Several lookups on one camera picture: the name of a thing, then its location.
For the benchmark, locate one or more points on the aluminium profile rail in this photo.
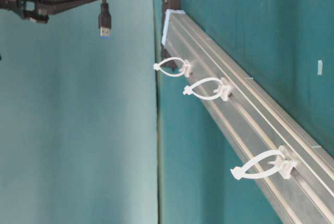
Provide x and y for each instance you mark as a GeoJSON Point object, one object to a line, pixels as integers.
{"type": "Point", "coordinates": [292, 170]}

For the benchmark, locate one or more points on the small tape mark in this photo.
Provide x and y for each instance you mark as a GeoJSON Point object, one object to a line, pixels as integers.
{"type": "Point", "coordinates": [319, 67]}

